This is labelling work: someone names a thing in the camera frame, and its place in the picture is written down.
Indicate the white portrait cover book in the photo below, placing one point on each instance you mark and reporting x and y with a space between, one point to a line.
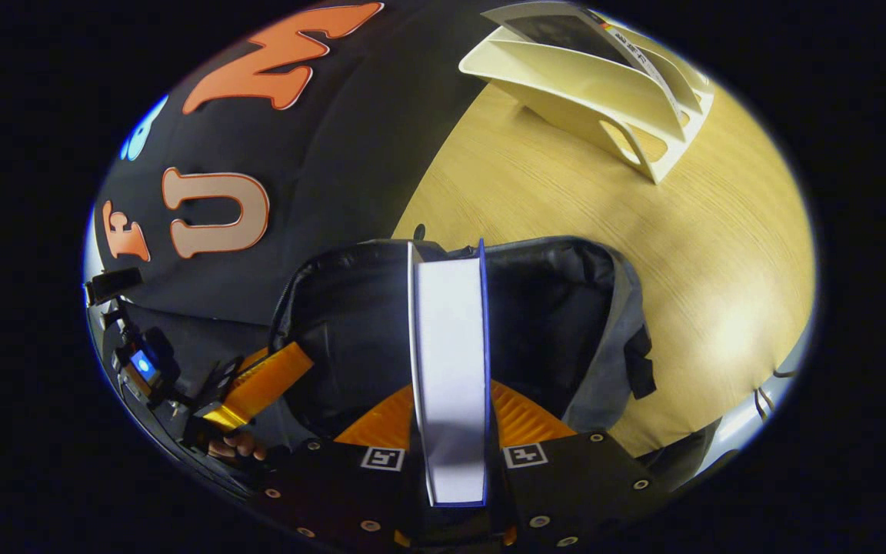
558 31

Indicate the grey schoolbag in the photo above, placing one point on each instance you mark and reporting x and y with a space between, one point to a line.
551 308

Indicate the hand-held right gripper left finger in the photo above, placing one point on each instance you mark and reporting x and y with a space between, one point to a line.
335 485

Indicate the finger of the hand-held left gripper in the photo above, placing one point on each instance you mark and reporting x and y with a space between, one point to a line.
266 385

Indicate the white bookshelf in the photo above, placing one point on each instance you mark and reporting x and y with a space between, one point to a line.
589 85

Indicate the blue cover book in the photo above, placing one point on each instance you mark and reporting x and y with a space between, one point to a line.
451 369

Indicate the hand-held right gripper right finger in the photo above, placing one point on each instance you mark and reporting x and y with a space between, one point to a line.
566 485

